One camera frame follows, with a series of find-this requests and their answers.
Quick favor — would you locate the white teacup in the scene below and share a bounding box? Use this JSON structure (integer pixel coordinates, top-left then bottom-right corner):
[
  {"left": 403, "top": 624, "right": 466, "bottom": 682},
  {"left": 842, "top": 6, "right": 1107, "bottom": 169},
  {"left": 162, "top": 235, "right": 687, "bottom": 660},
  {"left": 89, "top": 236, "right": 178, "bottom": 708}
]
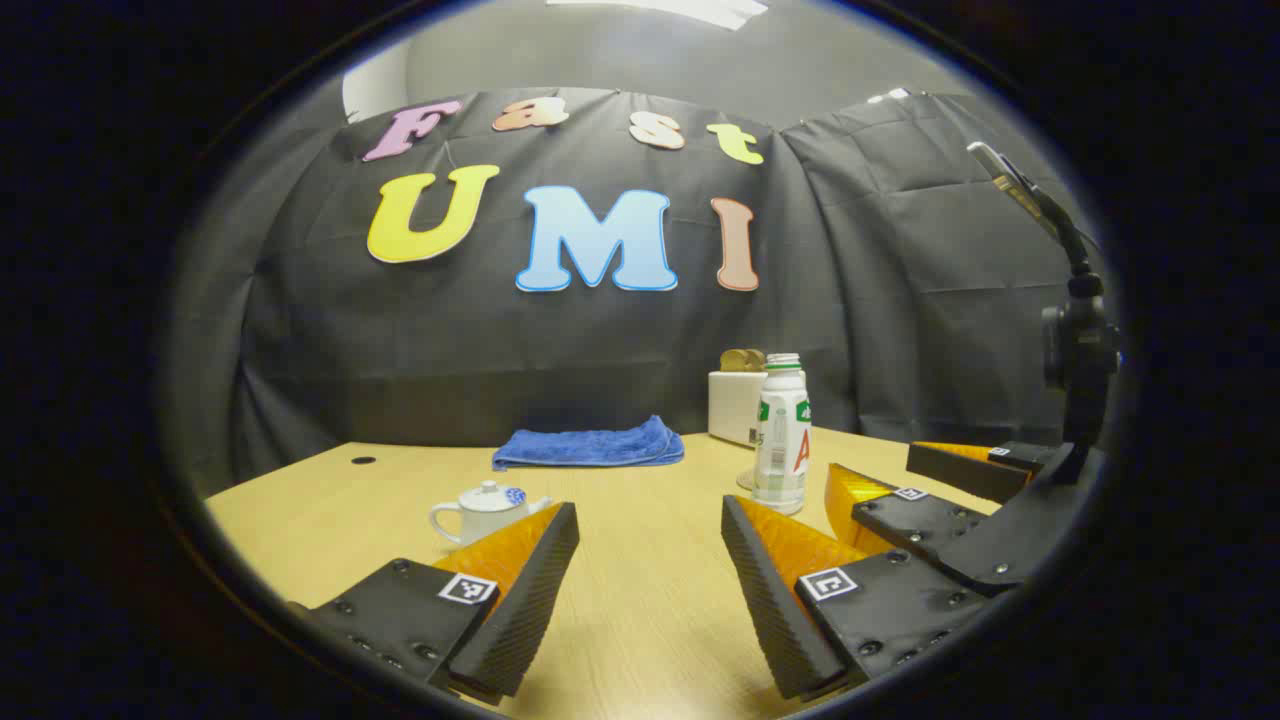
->
[{"left": 430, "top": 495, "right": 553, "bottom": 551}]

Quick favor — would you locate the white toaster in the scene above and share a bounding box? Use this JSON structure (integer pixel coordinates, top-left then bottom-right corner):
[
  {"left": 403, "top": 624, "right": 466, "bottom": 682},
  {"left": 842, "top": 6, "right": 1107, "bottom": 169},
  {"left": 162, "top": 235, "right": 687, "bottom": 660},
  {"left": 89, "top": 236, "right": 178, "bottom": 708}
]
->
[{"left": 708, "top": 370, "right": 769, "bottom": 448}]

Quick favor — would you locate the large ceiling light panel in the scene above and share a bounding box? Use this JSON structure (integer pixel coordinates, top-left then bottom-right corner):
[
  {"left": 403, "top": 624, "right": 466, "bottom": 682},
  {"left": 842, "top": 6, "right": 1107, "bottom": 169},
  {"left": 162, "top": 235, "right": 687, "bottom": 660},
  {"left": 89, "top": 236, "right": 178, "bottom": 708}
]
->
[{"left": 548, "top": 0, "right": 769, "bottom": 31}]

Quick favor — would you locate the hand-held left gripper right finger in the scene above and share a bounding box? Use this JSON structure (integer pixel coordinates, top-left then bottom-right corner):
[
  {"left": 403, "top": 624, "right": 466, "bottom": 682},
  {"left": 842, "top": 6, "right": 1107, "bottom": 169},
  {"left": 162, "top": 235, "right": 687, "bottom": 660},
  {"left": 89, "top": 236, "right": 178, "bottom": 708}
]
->
[{"left": 720, "top": 495, "right": 993, "bottom": 701}]

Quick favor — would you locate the blue folded towel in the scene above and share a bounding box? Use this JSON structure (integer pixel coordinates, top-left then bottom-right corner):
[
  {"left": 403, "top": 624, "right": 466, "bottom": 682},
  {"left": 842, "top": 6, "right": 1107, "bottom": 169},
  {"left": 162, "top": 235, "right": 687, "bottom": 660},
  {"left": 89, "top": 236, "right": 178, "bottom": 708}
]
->
[{"left": 491, "top": 415, "right": 686, "bottom": 472}]

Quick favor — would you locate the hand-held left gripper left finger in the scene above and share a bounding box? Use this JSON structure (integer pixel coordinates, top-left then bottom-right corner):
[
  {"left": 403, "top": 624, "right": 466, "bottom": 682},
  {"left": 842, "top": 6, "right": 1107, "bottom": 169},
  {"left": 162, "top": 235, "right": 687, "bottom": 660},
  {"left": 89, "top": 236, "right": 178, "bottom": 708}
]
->
[{"left": 288, "top": 502, "right": 581, "bottom": 701}]

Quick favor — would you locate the white water bottle green label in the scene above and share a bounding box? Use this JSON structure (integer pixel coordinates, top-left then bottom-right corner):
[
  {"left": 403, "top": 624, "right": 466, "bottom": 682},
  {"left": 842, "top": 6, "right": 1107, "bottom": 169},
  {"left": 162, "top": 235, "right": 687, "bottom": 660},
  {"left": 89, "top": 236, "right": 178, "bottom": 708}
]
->
[{"left": 752, "top": 353, "right": 813, "bottom": 516}]

